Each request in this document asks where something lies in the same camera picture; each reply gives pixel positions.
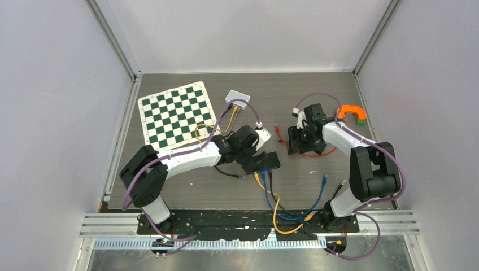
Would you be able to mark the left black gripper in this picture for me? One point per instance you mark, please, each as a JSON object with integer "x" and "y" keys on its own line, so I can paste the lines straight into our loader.
{"x": 247, "y": 164}

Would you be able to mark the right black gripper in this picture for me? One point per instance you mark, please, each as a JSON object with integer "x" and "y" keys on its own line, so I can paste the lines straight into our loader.
{"x": 293, "y": 134}

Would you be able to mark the black network switch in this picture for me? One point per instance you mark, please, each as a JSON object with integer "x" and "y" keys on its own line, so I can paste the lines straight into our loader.
{"x": 271, "y": 163}

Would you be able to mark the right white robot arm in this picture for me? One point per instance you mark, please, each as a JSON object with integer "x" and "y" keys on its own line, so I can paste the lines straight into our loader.
{"x": 373, "y": 175}

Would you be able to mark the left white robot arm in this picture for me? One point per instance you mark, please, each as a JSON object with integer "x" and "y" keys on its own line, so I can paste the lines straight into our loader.
{"x": 147, "y": 171}

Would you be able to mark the orange arch toy block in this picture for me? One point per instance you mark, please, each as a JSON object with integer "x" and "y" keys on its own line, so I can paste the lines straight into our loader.
{"x": 352, "y": 109}

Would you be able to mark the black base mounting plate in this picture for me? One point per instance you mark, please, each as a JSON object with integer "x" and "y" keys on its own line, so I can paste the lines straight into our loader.
{"x": 243, "y": 225}

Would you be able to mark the white router box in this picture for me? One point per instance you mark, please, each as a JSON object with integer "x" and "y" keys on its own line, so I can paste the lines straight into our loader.
{"x": 239, "y": 99}

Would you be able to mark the green white chessboard mat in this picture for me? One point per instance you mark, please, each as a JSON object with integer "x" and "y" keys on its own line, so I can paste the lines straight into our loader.
{"x": 176, "y": 117}

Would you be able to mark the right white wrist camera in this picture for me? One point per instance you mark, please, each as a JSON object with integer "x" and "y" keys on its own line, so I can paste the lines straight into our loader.
{"x": 301, "y": 118}

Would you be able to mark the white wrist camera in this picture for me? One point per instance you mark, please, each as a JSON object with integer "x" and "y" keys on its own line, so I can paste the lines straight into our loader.
{"x": 264, "y": 136}
{"x": 301, "y": 118}

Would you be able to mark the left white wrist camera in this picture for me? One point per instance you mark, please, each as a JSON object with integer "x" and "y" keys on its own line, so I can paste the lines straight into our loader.
{"x": 264, "y": 136}

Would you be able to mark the aluminium frame rail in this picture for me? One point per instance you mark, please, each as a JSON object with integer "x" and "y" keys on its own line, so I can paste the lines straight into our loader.
{"x": 388, "y": 222}

